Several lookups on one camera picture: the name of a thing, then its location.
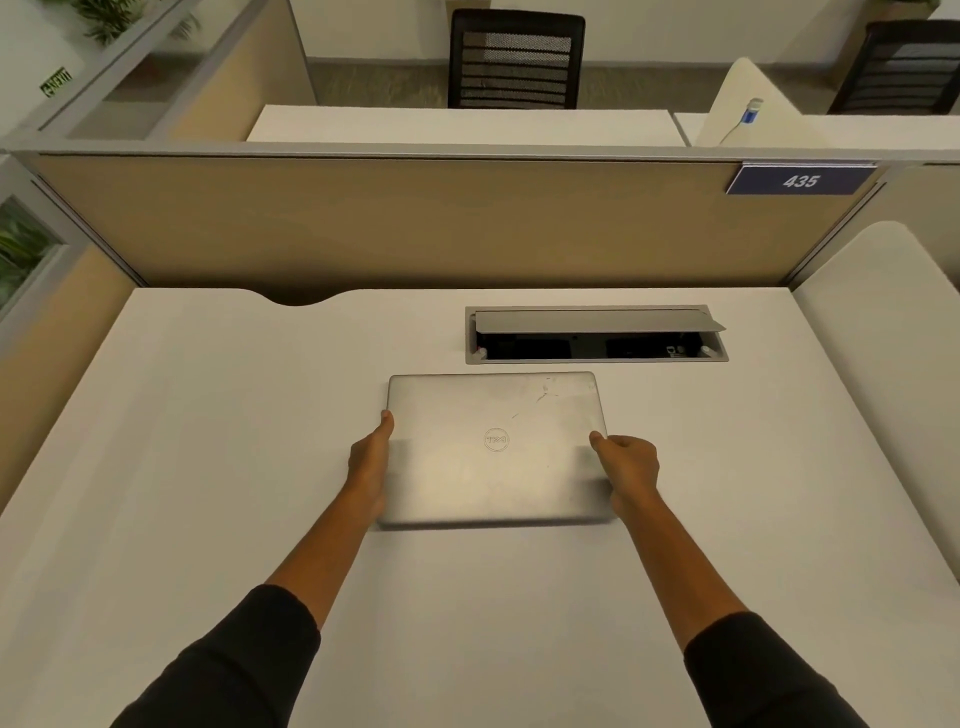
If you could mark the beige side cubicle partition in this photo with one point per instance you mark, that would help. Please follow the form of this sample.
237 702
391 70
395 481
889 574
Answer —
52 337

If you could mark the white curved desk divider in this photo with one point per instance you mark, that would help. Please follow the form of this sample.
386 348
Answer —
885 390
746 105

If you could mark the person's left forearm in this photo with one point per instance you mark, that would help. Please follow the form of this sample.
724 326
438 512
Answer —
247 615

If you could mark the person's right thumb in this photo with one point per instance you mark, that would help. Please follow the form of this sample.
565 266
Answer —
600 444

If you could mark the person's left hand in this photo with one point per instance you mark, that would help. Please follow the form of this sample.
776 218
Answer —
367 469

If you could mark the green potted plant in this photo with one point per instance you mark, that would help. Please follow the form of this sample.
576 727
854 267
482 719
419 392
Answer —
112 19
19 247

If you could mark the green exit sign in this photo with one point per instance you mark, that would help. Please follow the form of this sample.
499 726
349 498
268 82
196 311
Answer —
55 81

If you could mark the black mesh office chair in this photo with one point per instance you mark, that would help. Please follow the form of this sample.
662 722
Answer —
900 67
516 60

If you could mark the blue desk number sign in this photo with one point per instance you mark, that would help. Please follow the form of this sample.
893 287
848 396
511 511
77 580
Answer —
800 181

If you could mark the person's right forearm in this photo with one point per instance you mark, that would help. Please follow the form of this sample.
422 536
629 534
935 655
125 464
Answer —
720 615

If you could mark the person's left thumb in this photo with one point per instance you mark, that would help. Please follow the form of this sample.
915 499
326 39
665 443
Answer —
385 426

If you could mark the silver laptop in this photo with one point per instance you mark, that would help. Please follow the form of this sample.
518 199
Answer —
491 450

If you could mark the person's right hand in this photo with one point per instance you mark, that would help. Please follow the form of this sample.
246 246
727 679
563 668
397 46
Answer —
630 469

